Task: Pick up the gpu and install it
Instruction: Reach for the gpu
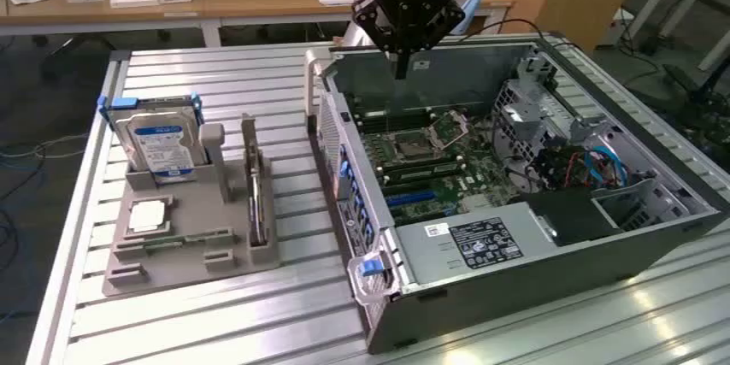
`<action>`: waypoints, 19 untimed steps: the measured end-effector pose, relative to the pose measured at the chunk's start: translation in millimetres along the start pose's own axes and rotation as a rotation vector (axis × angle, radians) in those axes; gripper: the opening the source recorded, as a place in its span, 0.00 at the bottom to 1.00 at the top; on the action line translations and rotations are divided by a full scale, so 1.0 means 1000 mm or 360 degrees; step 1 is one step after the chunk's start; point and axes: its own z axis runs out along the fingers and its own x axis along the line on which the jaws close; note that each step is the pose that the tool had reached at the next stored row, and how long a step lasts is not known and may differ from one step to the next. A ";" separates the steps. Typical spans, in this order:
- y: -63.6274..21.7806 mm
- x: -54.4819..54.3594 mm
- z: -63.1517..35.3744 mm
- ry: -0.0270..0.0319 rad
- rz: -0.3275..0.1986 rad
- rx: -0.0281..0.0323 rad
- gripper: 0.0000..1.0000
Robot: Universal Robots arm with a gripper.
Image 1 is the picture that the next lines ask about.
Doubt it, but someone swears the silver CPU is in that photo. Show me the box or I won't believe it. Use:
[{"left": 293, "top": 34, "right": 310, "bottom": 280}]
[{"left": 129, "top": 201, "right": 168, "bottom": 230}]

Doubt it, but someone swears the graphics card with black cooler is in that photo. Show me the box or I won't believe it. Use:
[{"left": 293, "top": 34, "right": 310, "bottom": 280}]
[{"left": 238, "top": 112, "right": 272, "bottom": 250}]

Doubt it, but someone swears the CPU socket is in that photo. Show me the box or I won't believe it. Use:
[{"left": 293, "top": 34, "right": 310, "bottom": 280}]
[{"left": 395, "top": 132, "right": 437, "bottom": 161}]

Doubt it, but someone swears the grey metal bay bracket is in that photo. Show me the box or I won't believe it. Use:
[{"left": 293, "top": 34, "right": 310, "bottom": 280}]
[{"left": 589, "top": 176, "right": 691, "bottom": 232}]

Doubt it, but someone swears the hard disk in blue caddy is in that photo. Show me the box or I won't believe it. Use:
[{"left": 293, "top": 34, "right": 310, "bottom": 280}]
[{"left": 97, "top": 91, "right": 205, "bottom": 182}]

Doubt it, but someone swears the grey printed parts rack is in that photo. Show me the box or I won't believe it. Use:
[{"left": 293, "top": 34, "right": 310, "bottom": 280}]
[{"left": 100, "top": 121, "right": 284, "bottom": 297}]

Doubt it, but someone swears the black office chair base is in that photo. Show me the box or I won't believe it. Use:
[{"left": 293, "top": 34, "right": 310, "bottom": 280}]
[{"left": 33, "top": 31, "right": 172, "bottom": 82}]

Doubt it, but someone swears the green motherboard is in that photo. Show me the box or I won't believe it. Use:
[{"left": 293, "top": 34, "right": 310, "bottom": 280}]
[{"left": 341, "top": 103, "right": 513, "bottom": 225}]

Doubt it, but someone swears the black plastic shroud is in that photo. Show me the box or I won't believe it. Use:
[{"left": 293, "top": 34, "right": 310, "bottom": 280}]
[{"left": 521, "top": 188, "right": 623, "bottom": 246}]

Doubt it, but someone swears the perforated metal disk bay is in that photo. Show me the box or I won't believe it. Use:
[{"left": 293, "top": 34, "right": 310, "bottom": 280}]
[{"left": 492, "top": 80, "right": 576, "bottom": 169}]

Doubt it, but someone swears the black cable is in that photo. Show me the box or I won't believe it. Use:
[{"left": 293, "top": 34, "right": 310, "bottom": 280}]
[{"left": 455, "top": 17, "right": 571, "bottom": 48}]

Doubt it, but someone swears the black floor equipment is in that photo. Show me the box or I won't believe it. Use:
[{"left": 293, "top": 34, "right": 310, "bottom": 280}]
[{"left": 660, "top": 63, "right": 730, "bottom": 148}]

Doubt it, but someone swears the metal socket cover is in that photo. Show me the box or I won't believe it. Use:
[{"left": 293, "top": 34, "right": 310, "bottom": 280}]
[{"left": 427, "top": 109, "right": 475, "bottom": 149}]

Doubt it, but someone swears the white floor cable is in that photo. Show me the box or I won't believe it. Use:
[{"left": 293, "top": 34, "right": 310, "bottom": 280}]
[{"left": 0, "top": 133, "right": 86, "bottom": 159}]

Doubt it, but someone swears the blue expansion slot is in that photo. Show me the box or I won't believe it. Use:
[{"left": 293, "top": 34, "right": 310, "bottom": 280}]
[{"left": 385, "top": 191, "right": 437, "bottom": 209}]

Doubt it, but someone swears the open dark PC case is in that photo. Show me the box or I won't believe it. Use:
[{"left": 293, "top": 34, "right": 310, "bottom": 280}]
[{"left": 304, "top": 33, "right": 730, "bottom": 356}]

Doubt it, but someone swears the blue wire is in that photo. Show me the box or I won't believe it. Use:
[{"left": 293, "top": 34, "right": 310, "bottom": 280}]
[{"left": 585, "top": 146, "right": 628, "bottom": 186}]

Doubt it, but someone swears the green RAM stick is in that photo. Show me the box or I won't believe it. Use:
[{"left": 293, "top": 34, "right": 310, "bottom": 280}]
[{"left": 138, "top": 234, "right": 209, "bottom": 250}]

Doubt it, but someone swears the installed RAM stick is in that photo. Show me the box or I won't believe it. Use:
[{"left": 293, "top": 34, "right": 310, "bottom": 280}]
[{"left": 379, "top": 162, "right": 460, "bottom": 178}]

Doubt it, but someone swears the blue floor cable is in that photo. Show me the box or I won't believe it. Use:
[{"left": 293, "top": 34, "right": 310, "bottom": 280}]
[{"left": 0, "top": 159, "right": 34, "bottom": 323}]

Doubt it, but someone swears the grey power supply unit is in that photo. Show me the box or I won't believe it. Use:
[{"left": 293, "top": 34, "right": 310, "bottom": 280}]
[{"left": 395, "top": 202, "right": 557, "bottom": 287}]

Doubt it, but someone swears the red wire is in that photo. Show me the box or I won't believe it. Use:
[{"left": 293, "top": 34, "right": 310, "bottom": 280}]
[{"left": 561, "top": 149, "right": 588, "bottom": 189}]

